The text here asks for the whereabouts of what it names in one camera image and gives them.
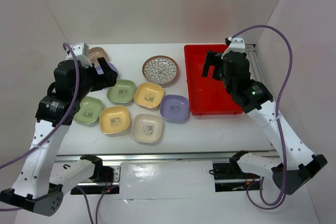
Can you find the yellow square plate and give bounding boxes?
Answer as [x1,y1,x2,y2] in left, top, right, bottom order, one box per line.
[99,105,130,134]
[133,82,164,109]

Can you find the aluminium rail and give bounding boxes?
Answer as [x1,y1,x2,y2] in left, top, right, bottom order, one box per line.
[55,151,278,163]
[245,44,264,83]

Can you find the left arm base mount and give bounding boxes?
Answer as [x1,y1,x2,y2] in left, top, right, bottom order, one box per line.
[78,164,121,195]

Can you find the aluminium rail front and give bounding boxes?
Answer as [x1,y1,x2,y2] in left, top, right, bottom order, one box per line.
[55,151,278,163]

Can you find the pink square panda plate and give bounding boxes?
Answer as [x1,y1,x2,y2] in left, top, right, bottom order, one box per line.
[89,47,108,66]

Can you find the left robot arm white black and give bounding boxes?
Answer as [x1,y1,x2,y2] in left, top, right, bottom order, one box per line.
[1,58,118,217]

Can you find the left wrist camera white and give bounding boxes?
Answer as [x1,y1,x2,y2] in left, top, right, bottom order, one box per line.
[63,42,93,68]

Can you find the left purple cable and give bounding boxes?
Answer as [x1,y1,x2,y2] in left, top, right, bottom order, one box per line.
[0,42,120,224]

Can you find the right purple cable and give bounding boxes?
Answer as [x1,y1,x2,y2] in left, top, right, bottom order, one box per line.
[228,24,293,210]

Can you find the purple cable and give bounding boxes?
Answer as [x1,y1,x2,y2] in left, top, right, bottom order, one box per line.
[228,24,293,210]
[0,42,120,224]

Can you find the purple square plate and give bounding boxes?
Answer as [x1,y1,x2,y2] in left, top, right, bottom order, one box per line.
[160,94,190,122]
[95,62,118,75]

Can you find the green square plate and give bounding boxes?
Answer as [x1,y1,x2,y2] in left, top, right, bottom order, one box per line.
[107,79,137,103]
[73,97,104,124]

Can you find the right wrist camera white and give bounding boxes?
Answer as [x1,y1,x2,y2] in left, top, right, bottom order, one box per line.
[221,37,245,59]

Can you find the red plastic bin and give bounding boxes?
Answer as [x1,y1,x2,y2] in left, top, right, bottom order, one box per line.
[184,44,243,116]

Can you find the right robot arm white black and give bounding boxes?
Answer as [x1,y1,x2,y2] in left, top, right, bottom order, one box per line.
[202,51,327,195]

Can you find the purple square plate back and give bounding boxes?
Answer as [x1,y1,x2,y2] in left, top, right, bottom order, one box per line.
[95,62,118,75]

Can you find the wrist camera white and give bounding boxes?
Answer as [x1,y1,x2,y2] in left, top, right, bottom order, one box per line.
[221,37,245,59]
[63,42,93,68]

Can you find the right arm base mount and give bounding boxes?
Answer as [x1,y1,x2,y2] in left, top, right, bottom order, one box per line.
[209,163,260,193]

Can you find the aluminium rail right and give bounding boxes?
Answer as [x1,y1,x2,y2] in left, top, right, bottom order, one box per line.
[245,44,264,83]

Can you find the round floral ceramic plate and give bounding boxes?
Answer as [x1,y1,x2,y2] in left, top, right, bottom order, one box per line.
[142,56,179,85]

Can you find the beige square panda plate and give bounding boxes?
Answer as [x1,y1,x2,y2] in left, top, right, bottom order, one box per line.
[131,114,163,143]

